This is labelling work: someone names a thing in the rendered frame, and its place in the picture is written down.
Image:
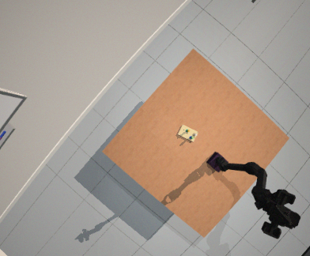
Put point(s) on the pale yellow circuit board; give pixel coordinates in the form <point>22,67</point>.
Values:
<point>188,133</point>

